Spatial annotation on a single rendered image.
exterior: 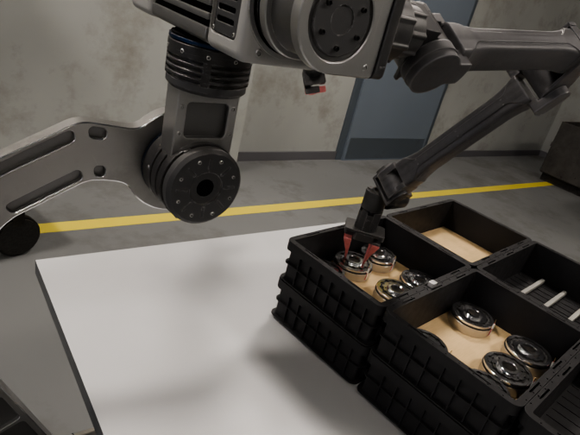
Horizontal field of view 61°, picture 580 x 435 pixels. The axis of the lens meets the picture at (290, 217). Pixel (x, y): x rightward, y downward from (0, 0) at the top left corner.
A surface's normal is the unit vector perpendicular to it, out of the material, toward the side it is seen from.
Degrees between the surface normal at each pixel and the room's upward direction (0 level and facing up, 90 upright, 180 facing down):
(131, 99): 90
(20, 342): 0
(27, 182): 90
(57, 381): 0
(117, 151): 90
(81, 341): 0
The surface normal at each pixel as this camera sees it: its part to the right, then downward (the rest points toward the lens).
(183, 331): 0.22, -0.88
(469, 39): 0.37, -0.47
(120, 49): 0.56, 0.47
